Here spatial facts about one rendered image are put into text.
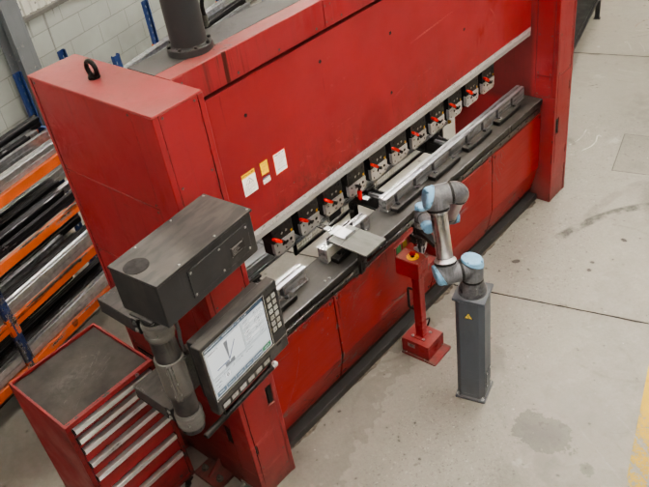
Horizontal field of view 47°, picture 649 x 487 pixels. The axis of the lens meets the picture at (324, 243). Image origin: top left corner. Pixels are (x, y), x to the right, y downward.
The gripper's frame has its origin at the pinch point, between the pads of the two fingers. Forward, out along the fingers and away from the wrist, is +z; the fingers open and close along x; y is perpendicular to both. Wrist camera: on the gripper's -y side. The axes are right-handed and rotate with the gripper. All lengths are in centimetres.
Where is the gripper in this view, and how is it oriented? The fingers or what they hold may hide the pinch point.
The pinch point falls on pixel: (423, 253)
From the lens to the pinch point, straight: 438.6
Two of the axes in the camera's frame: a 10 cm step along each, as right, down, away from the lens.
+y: -7.8, -3.6, 5.1
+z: 0.6, 7.7, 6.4
